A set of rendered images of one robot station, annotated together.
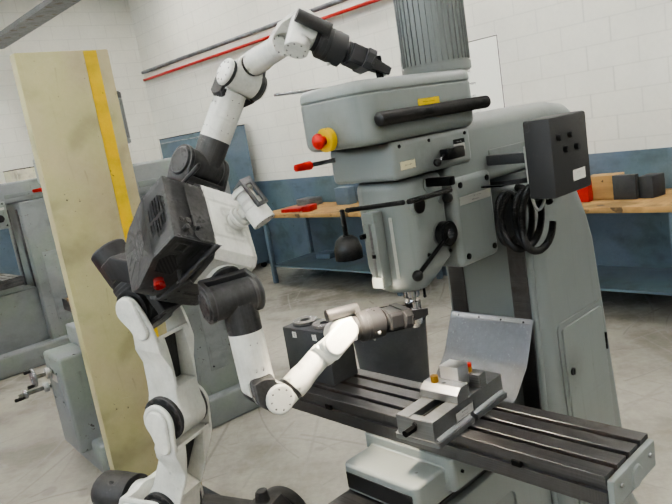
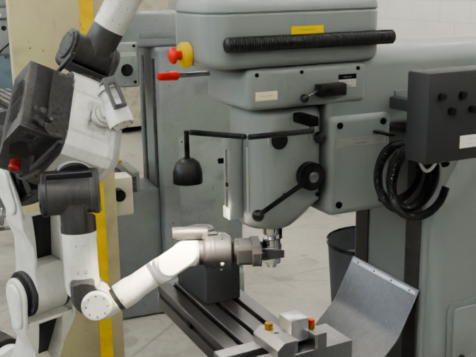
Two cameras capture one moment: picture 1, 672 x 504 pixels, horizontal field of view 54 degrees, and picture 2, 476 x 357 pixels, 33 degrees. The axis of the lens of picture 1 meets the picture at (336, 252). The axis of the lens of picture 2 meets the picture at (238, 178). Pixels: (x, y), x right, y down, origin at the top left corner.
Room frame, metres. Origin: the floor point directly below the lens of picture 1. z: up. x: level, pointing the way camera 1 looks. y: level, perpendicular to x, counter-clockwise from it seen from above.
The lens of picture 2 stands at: (-0.11, -0.68, 1.93)
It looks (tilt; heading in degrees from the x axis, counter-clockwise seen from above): 14 degrees down; 16
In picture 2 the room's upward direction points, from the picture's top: 1 degrees counter-clockwise
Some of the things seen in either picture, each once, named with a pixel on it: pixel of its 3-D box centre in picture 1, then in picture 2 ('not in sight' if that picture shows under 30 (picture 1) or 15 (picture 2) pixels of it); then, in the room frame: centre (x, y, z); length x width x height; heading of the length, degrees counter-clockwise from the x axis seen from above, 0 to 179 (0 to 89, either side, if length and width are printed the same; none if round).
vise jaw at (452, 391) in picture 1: (444, 389); (275, 340); (1.72, -0.23, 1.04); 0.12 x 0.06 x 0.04; 45
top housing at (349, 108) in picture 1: (388, 110); (275, 29); (1.86, -0.21, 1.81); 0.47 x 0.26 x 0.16; 132
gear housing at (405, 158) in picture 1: (402, 155); (285, 81); (1.88, -0.23, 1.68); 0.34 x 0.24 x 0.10; 132
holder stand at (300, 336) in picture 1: (319, 348); (207, 261); (2.22, 0.11, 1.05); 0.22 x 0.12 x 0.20; 44
